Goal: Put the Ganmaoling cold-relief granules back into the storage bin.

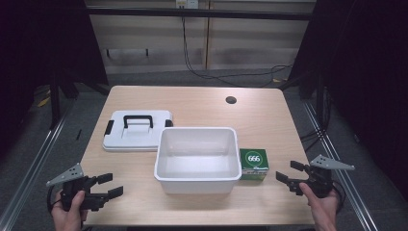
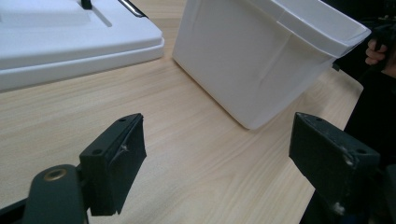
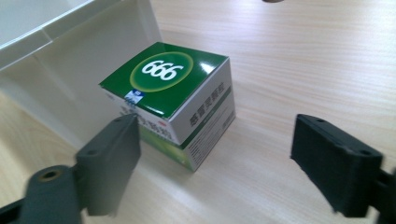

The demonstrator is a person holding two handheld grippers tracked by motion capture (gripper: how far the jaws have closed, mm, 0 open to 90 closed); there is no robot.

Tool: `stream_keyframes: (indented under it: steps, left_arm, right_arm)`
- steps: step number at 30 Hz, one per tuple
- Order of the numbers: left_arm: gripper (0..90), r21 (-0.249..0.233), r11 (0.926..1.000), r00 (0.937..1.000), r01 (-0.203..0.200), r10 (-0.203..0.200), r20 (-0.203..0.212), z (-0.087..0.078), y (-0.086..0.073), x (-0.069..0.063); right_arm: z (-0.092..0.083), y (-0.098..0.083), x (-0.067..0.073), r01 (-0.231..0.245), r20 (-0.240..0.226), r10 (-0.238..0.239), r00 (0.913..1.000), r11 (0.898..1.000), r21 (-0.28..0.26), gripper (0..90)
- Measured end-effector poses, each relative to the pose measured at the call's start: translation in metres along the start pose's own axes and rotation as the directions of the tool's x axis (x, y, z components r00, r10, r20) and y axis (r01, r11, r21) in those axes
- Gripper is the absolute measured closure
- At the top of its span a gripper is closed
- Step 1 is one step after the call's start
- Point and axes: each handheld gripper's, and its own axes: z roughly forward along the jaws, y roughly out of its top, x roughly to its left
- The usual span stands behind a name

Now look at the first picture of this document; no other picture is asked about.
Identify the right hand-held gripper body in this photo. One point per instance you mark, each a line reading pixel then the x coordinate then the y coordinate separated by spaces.
pixel 322 179

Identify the metal floor rail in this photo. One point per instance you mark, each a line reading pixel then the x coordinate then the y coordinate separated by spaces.
pixel 340 173
pixel 38 160

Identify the green box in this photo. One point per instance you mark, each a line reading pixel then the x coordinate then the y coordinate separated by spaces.
pixel 254 165

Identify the black stand leg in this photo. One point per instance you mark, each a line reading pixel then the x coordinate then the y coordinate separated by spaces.
pixel 55 102

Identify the black horizontal bar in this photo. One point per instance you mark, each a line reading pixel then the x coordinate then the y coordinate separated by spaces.
pixel 198 13

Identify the dark curtain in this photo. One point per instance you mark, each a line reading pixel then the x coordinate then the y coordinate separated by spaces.
pixel 369 80
pixel 41 41

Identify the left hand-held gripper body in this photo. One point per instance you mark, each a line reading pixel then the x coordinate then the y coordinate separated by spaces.
pixel 69 174

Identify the white wall socket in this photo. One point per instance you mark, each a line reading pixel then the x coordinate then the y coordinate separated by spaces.
pixel 187 3

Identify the person's right hand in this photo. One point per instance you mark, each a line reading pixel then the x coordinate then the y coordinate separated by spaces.
pixel 324 211

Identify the person's left hand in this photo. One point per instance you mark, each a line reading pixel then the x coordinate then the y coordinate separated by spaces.
pixel 69 219

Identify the white plastic storage bin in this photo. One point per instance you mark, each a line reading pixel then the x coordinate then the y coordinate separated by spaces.
pixel 197 154

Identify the yellow floor tape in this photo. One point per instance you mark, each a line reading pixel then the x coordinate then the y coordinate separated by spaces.
pixel 279 80
pixel 43 101

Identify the small black floor strip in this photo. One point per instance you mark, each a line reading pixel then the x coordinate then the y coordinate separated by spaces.
pixel 79 134

